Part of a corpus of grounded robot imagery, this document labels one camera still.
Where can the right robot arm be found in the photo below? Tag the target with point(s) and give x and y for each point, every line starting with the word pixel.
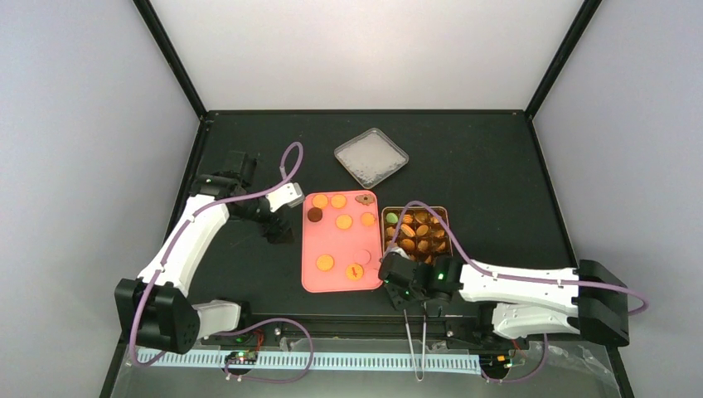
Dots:
pixel 588 300

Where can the yellow cookie red mark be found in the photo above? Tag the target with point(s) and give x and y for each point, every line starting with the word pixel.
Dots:
pixel 354 272

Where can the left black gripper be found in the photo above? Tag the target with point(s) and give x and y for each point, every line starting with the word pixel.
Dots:
pixel 276 233

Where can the gold cookie tin box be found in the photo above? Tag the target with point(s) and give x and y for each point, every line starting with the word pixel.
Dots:
pixel 431 239

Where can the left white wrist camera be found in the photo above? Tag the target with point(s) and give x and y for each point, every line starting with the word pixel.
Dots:
pixel 289 194

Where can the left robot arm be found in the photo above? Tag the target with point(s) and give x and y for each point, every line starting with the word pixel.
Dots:
pixel 154 309

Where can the dark chocolate cookie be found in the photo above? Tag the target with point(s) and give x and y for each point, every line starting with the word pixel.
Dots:
pixel 314 214

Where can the green round cookie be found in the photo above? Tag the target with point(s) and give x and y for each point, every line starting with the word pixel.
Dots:
pixel 391 218

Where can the brown flower cookie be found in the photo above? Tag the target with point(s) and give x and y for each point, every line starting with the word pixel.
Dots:
pixel 365 199

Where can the beige round cookie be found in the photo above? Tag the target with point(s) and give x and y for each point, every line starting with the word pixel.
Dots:
pixel 368 219

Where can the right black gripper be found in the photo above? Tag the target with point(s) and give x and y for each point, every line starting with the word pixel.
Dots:
pixel 398 302

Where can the orange round cookie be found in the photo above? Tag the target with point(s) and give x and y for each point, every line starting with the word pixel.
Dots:
pixel 344 222
pixel 320 201
pixel 338 201

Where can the pale pink cookie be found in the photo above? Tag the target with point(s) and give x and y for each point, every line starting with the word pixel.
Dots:
pixel 362 257

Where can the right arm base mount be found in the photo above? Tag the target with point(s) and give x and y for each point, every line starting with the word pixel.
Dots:
pixel 478 337

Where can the white slotted cable duct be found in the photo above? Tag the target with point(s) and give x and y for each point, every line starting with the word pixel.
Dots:
pixel 324 361

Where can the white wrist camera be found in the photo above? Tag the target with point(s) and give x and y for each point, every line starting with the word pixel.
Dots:
pixel 289 194
pixel 396 250

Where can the pink plastic tray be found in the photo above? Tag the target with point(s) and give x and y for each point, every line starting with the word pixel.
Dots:
pixel 324 237

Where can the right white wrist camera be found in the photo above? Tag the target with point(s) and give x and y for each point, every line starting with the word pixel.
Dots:
pixel 396 250

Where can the clear plastic lid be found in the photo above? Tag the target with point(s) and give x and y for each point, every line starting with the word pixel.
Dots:
pixel 371 157

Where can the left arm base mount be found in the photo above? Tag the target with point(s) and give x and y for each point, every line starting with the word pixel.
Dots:
pixel 259 337

